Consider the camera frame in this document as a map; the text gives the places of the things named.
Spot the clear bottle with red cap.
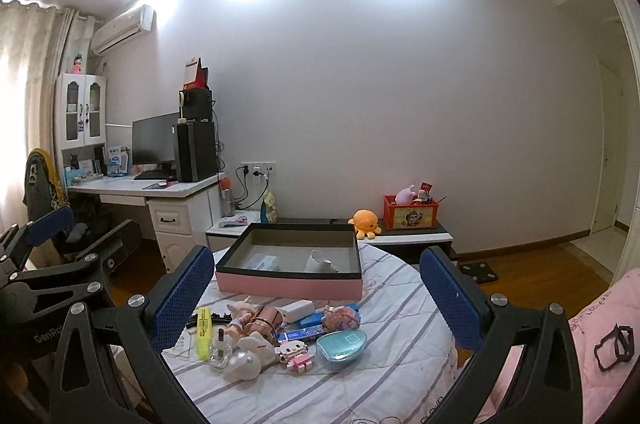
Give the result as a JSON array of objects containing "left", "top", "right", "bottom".
[{"left": 221, "top": 178, "right": 236, "bottom": 217}]

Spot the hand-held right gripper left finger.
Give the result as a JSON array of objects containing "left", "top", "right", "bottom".
[{"left": 51, "top": 245, "right": 216, "bottom": 424}]

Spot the clear plastic case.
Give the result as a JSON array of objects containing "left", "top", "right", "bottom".
[{"left": 247, "top": 254, "right": 281, "bottom": 272}]

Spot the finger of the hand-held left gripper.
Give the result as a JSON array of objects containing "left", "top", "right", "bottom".
[
  {"left": 10, "top": 219, "right": 143, "bottom": 310},
  {"left": 0, "top": 207, "right": 75, "bottom": 276}
]

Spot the black floor scale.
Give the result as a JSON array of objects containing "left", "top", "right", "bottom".
[{"left": 457, "top": 260, "right": 501, "bottom": 286}]

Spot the red white paper bag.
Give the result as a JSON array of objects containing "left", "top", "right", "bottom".
[{"left": 182, "top": 57, "right": 210, "bottom": 91}]

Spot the blue white box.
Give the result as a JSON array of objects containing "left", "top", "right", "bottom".
[{"left": 106, "top": 145, "right": 130, "bottom": 177}]

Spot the white hutch cabinet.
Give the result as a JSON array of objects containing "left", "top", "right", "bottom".
[{"left": 54, "top": 73, "right": 108, "bottom": 150}]

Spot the white air conditioner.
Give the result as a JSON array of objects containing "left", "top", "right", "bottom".
[{"left": 90, "top": 4, "right": 156, "bottom": 55}]

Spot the black glasses frame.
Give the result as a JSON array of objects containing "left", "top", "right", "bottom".
[{"left": 594, "top": 325, "right": 636, "bottom": 373}]

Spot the teal plastic box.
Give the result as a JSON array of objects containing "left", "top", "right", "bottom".
[{"left": 316, "top": 330, "right": 368, "bottom": 372}]

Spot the white charger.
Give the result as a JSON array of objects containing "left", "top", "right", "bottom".
[{"left": 277, "top": 300, "right": 316, "bottom": 322}]

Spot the pink white pixel block figure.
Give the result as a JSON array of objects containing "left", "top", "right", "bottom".
[{"left": 276, "top": 339, "right": 317, "bottom": 370}]

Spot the yellow highlighter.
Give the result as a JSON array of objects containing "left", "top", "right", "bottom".
[{"left": 196, "top": 307, "right": 212, "bottom": 361}]

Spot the beige curtain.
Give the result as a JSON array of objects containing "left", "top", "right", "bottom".
[{"left": 0, "top": 0, "right": 98, "bottom": 225}]

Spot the white door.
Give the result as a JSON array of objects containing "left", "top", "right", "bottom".
[{"left": 592, "top": 59, "right": 631, "bottom": 235}]

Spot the pink blanket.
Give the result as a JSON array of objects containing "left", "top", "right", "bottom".
[{"left": 475, "top": 267, "right": 640, "bottom": 424}]

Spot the orange octopus plush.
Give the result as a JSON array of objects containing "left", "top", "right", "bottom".
[{"left": 348, "top": 209, "right": 383, "bottom": 241}]

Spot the low black white cabinet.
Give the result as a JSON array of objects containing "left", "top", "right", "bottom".
[{"left": 206, "top": 217, "right": 456, "bottom": 265}]

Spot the black computer tower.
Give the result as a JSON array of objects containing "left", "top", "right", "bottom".
[{"left": 173, "top": 121, "right": 219, "bottom": 183}]

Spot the white wall socket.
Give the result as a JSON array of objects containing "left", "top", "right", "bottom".
[{"left": 241, "top": 161, "right": 276, "bottom": 177}]

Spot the black power cable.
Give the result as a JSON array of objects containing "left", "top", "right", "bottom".
[{"left": 235, "top": 167, "right": 251, "bottom": 210}]

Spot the white cup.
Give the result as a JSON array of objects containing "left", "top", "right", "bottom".
[{"left": 306, "top": 250, "right": 341, "bottom": 275}]

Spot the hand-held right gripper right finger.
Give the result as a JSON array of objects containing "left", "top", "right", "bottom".
[{"left": 419, "top": 247, "right": 583, "bottom": 424}]

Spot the rose gold cylinder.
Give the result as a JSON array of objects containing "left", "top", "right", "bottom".
[{"left": 250, "top": 309, "right": 282, "bottom": 346}]

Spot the red plastic crate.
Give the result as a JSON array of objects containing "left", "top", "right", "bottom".
[{"left": 383, "top": 194, "right": 439, "bottom": 231}]

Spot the white desk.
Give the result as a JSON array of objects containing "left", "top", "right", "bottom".
[{"left": 65, "top": 171, "right": 228, "bottom": 275}]

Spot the black computer monitor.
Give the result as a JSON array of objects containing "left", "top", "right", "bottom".
[{"left": 131, "top": 111, "right": 181, "bottom": 172}]

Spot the pink storage box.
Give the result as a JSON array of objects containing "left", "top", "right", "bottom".
[{"left": 215, "top": 223, "right": 365, "bottom": 301}]

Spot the white figurine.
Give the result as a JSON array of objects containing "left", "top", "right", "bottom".
[{"left": 222, "top": 335, "right": 278, "bottom": 382}]

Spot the black speaker box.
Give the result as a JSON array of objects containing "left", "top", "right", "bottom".
[{"left": 179, "top": 89, "right": 213, "bottom": 121}]

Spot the grey yellow jacket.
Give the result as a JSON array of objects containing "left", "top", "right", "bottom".
[{"left": 22, "top": 148, "right": 71, "bottom": 222}]

